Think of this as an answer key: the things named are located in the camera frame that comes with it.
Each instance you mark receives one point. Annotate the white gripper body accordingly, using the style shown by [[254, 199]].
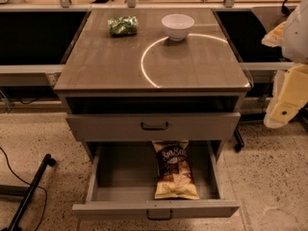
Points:
[[296, 36]]

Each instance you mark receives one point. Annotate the brown sea salt chip bag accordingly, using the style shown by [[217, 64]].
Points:
[[175, 178]]

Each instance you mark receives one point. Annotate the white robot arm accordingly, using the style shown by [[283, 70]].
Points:
[[292, 35]]

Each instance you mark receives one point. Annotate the grey upper closed drawer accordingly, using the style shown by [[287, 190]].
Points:
[[147, 127]]

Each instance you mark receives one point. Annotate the grey drawer cabinet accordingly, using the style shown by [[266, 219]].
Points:
[[147, 73]]

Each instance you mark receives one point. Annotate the green snack bag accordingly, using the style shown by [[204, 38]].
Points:
[[123, 26]]

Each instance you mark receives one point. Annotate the grey open middle drawer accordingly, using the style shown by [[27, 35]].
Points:
[[124, 179]]

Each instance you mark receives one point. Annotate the white ceramic bowl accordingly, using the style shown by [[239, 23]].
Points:
[[177, 26]]

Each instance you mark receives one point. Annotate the black stand leg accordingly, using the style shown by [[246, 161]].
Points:
[[26, 193]]

